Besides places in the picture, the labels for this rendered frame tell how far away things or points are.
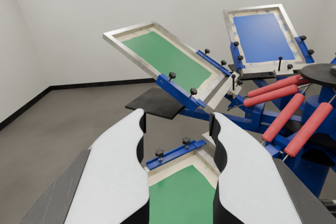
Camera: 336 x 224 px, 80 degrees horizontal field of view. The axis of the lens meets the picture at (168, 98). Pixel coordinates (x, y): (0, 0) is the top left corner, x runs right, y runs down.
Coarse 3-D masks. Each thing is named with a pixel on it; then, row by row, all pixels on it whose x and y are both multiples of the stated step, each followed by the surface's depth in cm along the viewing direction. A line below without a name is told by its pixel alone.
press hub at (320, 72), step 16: (320, 64) 113; (320, 80) 95; (320, 96) 108; (304, 112) 114; (288, 128) 114; (320, 128) 107; (320, 144) 101; (304, 160) 120; (320, 160) 105; (304, 176) 124; (320, 176) 120
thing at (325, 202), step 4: (320, 200) 63; (324, 200) 61; (328, 200) 61; (332, 200) 61; (324, 204) 61; (328, 204) 61; (332, 204) 60; (328, 208) 59; (332, 208) 59; (332, 212) 58
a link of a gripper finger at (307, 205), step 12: (288, 168) 9; (288, 180) 8; (300, 180) 8; (288, 192) 8; (300, 192) 8; (300, 204) 7; (312, 204) 7; (300, 216) 7; (312, 216) 7; (324, 216) 7
